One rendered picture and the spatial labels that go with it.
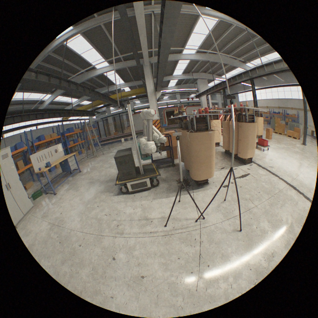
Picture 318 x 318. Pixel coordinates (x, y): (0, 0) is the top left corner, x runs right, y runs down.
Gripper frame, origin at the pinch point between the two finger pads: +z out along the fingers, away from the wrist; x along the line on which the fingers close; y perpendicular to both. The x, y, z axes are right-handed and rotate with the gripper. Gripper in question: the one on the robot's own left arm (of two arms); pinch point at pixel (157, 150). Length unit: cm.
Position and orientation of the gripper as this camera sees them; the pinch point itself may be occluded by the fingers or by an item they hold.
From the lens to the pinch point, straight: 252.7
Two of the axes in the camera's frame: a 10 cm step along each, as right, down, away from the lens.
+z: 1.5, 9.3, 3.3
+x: -2.2, -3.0, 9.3
